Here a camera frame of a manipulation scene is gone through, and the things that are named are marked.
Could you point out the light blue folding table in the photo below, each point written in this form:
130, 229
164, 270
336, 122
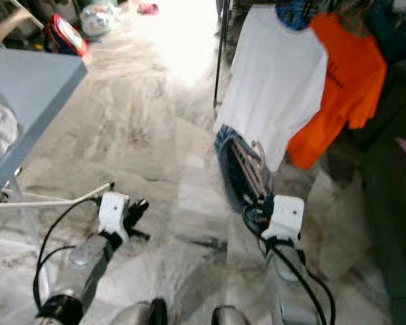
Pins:
27, 74

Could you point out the silver robot right leg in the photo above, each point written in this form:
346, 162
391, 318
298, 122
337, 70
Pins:
230, 318

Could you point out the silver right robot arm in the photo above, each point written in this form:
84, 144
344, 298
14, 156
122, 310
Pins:
287, 277

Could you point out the silver robot left leg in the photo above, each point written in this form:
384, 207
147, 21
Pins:
142, 315

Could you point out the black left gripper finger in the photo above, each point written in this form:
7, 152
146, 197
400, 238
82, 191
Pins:
139, 208

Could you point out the pink plastic hanger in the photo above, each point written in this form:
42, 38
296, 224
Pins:
250, 169

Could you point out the red blue backpack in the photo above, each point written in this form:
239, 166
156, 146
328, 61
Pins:
68, 35

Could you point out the beige high chair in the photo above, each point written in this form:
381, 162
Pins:
13, 24

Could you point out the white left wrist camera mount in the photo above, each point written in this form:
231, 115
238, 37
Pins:
114, 213

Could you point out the white plastic bag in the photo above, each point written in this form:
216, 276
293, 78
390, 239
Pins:
98, 20

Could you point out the small pink cloth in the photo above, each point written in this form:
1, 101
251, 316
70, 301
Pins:
147, 9

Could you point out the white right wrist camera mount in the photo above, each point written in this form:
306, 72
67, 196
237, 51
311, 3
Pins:
287, 217

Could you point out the orange t-shirt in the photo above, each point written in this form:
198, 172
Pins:
352, 74

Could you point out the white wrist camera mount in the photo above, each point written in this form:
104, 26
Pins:
114, 213
287, 217

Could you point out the white t-shirt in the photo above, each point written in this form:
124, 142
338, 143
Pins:
277, 74

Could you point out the silver robot leg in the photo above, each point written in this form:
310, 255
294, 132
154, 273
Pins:
142, 315
230, 318

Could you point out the beige crumpled cloth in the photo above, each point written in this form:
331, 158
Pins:
0, 135

